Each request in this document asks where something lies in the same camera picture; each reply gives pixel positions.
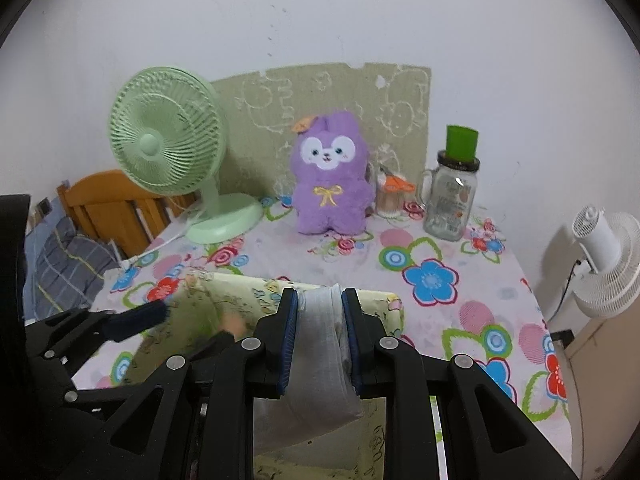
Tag green desk fan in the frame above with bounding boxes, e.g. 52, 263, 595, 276
109, 66, 264, 245

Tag beige cabinet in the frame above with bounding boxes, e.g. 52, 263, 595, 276
562, 305, 640, 480

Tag black fan cable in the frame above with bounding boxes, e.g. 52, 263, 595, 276
547, 259, 583, 322

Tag green plastic cup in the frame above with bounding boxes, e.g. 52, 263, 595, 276
445, 125, 479, 162

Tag orange handled scissors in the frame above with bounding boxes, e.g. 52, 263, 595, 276
380, 165, 417, 193

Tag floral tablecloth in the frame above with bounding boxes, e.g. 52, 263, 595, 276
75, 195, 571, 480

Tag white fan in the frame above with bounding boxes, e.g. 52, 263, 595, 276
571, 204, 640, 318

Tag cotton swab container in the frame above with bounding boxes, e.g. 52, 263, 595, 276
375, 162, 407, 218

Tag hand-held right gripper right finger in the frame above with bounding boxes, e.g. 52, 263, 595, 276
341, 287, 581, 480

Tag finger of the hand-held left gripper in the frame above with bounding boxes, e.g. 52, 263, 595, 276
27, 300, 169, 362
62, 382, 163, 418

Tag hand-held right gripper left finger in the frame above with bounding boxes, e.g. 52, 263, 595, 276
65, 287, 299, 480

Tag purple plush bunny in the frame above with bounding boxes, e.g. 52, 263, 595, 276
290, 111, 377, 236

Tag yellow printed fabric box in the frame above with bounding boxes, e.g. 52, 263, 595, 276
120, 270, 407, 480

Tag green printed wall panel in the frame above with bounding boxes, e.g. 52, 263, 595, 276
210, 62, 432, 202

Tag white power cable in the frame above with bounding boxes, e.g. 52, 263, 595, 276
120, 210, 206, 268

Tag light grey cloth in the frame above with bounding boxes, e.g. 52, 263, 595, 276
252, 285, 365, 453

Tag grey plaid pillow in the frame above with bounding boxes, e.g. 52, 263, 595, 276
22, 212, 121, 321

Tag glass mug jar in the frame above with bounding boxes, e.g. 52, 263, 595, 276
416, 150, 482, 242

